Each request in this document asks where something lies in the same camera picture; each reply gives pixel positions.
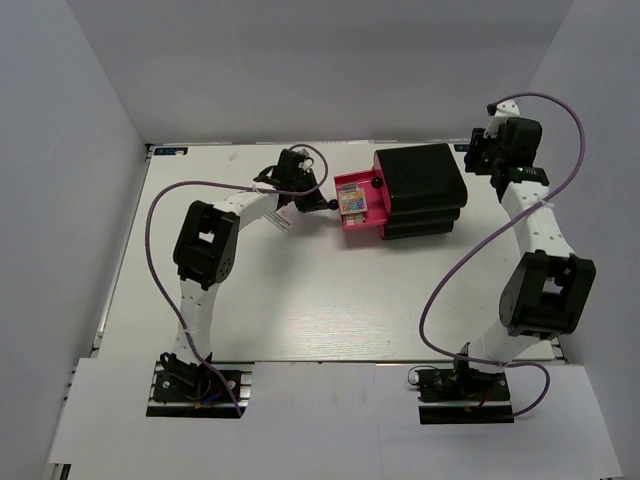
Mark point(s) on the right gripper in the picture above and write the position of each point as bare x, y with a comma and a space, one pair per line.
477, 143

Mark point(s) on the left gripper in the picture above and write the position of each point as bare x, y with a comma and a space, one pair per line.
315, 201

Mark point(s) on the white labelled card box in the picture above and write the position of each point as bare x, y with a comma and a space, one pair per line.
283, 219

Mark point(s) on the colourful eyeshadow palette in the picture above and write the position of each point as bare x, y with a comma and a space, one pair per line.
351, 199

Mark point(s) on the pink brown eyeshadow palette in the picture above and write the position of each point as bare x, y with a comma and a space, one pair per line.
354, 220

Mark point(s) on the black drawer organizer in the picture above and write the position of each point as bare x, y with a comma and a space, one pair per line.
422, 189

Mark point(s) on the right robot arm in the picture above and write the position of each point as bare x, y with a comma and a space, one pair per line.
546, 294

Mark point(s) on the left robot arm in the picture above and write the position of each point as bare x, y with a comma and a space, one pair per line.
206, 247

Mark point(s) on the blue label left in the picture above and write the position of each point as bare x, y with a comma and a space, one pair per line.
170, 151

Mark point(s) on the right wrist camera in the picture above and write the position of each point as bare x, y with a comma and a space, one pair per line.
499, 113

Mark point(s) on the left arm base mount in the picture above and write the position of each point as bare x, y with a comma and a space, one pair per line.
180, 390

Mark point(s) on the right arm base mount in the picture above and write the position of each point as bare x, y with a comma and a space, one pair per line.
461, 396

